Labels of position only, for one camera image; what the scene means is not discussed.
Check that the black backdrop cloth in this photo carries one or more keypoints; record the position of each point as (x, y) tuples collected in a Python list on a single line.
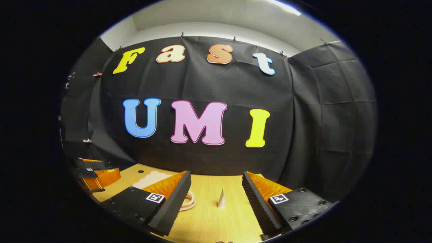
[(219, 84)]

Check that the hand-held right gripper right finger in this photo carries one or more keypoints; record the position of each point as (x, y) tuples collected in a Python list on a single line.
[(254, 202)]

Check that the large white cream tube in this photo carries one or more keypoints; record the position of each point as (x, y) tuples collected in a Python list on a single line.
[(221, 200)]

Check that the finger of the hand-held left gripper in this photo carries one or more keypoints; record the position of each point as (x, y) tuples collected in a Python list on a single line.
[(101, 179), (89, 164)]

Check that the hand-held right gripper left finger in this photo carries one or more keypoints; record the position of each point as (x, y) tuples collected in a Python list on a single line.
[(175, 199)]

